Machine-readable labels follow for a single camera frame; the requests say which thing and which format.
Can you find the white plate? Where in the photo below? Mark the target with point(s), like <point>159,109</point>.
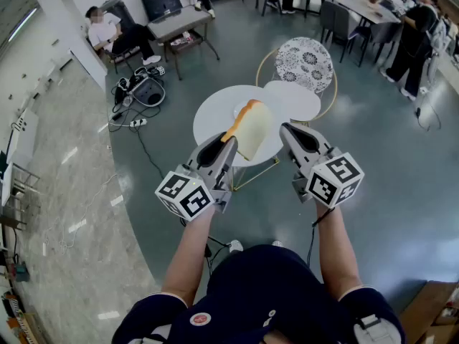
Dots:
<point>239,109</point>

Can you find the light rectangular dining table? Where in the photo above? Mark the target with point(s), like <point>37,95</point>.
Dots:
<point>365,9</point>

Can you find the bread slice with brown crust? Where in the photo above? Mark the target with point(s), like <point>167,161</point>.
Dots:
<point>252,127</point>

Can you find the black power adapter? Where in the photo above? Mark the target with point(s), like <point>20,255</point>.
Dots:
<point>207,250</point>

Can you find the brown cardboard box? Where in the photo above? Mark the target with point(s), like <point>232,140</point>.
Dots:
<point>430,310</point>

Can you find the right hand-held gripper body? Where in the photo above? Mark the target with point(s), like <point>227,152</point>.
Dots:
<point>308,149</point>

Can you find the small black bin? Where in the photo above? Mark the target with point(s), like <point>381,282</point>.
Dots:
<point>116,9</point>

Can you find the dark grey dining chair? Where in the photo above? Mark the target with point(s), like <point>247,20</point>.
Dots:
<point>333,18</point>

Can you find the person's white shoe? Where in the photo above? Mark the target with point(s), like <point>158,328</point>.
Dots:
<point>235,246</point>
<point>277,243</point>

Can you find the person's right forearm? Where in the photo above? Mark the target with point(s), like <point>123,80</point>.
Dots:
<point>337,253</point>

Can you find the grey top wicker table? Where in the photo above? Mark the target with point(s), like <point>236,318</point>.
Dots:
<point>179,22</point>

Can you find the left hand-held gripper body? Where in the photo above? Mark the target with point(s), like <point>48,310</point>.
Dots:
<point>211,163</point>

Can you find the person's navy clothing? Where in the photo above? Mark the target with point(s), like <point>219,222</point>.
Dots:
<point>265,292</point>

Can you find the grey and black backpack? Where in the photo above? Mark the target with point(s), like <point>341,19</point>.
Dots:
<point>147,91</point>

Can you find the person's left forearm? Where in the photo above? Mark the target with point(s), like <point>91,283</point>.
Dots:
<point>186,256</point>

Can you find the white round table gold legs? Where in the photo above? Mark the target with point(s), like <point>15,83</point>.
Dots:
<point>215,109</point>

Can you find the gold frame chair patterned backrest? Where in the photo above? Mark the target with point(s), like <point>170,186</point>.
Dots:
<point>305,63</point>

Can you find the white power strip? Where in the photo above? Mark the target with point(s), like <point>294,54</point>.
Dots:
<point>138,122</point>

